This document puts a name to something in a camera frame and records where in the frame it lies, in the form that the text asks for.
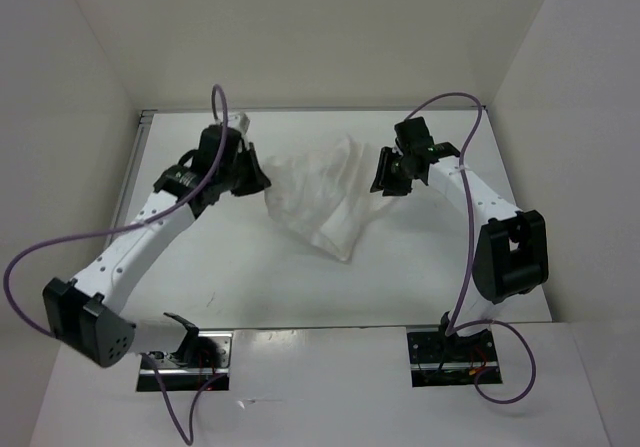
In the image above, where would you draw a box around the white skirt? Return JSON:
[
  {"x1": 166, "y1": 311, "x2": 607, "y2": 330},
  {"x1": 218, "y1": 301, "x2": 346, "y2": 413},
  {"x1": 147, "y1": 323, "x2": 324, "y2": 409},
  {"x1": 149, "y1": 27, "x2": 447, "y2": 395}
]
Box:
[{"x1": 262, "y1": 135, "x2": 393, "y2": 262}]

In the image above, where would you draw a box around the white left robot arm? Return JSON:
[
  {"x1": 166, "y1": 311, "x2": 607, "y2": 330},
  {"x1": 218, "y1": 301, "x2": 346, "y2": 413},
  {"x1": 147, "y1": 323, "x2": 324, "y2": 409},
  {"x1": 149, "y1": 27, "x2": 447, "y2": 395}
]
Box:
[{"x1": 43, "y1": 137, "x2": 271, "y2": 368}]

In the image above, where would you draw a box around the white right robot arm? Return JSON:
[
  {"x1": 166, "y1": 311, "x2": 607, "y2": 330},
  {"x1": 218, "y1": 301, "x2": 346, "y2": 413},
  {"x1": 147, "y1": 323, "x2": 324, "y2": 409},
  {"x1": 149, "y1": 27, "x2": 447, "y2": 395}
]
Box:
[{"x1": 371, "y1": 143, "x2": 549, "y2": 360}]

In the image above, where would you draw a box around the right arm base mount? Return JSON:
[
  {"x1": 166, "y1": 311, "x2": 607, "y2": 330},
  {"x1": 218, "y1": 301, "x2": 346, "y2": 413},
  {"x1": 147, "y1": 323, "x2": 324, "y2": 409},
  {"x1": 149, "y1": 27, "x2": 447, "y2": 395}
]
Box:
[{"x1": 406, "y1": 326, "x2": 502, "y2": 388}]

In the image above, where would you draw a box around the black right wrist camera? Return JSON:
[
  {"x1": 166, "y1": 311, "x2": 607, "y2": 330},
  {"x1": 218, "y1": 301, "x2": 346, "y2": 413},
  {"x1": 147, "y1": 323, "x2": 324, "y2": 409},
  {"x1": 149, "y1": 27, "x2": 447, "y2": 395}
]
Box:
[{"x1": 394, "y1": 117, "x2": 434, "y2": 155}]

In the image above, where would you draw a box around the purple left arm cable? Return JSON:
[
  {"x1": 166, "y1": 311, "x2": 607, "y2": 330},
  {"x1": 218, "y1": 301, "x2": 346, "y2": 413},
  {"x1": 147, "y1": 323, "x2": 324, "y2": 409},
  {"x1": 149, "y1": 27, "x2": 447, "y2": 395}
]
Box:
[{"x1": 2, "y1": 84, "x2": 229, "y2": 446}]

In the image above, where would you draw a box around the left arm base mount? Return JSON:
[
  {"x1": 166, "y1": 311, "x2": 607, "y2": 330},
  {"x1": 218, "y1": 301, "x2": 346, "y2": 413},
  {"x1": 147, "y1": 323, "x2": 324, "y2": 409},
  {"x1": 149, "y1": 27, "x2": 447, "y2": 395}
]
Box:
[{"x1": 136, "y1": 331, "x2": 233, "y2": 393}]

